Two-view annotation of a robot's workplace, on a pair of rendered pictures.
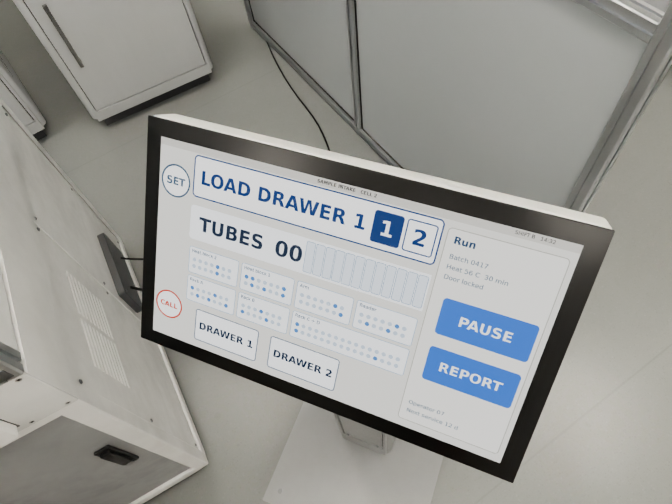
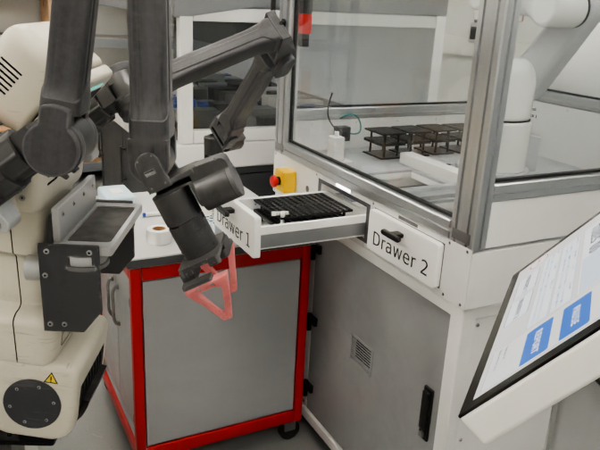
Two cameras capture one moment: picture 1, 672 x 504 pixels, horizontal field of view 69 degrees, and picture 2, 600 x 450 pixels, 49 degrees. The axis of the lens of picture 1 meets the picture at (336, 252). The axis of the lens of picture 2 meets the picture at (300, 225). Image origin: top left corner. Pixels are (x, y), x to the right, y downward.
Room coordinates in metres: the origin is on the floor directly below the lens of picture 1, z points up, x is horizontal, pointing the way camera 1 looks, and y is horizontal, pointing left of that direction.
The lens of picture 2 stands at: (-0.25, -0.84, 1.45)
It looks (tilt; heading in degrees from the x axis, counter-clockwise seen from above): 19 degrees down; 83
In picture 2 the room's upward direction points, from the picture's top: 3 degrees clockwise
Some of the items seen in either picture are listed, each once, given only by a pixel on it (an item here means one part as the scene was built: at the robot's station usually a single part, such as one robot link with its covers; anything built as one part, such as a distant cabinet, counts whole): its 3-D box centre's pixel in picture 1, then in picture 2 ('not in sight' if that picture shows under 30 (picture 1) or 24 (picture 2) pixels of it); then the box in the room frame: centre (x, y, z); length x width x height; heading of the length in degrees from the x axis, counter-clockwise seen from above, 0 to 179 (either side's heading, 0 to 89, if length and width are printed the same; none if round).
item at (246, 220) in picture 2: not in sight; (236, 220); (-0.22, 0.86, 0.87); 0.29 x 0.02 x 0.11; 111
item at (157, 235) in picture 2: not in sight; (159, 235); (-0.44, 1.00, 0.78); 0.07 x 0.07 x 0.04
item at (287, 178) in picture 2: not in sight; (284, 180); (-0.06, 1.28, 0.88); 0.07 x 0.05 x 0.07; 111
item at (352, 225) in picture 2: not in sight; (304, 216); (-0.03, 0.93, 0.86); 0.40 x 0.26 x 0.06; 21
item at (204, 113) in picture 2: not in sight; (232, 58); (-0.23, 2.69, 1.13); 1.78 x 1.14 x 0.45; 111
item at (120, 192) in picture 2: not in sight; (116, 196); (-0.62, 1.36, 0.78); 0.15 x 0.10 x 0.04; 112
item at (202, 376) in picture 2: not in sight; (194, 319); (-0.35, 1.25, 0.38); 0.62 x 0.58 x 0.76; 111
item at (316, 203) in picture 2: not in sight; (302, 214); (-0.04, 0.93, 0.87); 0.22 x 0.18 x 0.06; 21
